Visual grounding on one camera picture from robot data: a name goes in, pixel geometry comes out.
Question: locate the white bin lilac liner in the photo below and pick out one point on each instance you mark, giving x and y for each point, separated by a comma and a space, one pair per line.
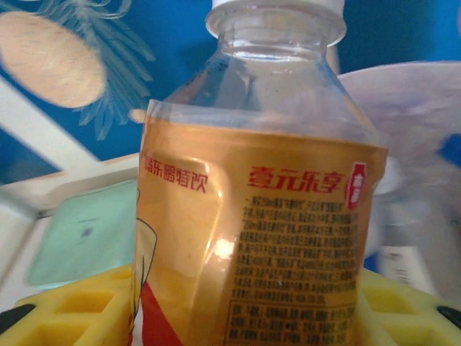
403, 126

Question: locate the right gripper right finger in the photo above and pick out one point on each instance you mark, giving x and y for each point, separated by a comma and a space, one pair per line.
403, 320

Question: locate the aluminium frame post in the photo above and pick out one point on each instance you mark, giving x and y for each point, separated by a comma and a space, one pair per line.
36, 119

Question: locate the blue label bottle blue cap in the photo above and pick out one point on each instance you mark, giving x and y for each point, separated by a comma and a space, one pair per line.
450, 148

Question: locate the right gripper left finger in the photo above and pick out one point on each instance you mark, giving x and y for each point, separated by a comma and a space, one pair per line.
72, 317

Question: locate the red juice carton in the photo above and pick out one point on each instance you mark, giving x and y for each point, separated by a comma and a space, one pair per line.
252, 216

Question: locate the mint green zip pouch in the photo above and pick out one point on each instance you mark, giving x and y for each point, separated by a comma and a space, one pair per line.
83, 234

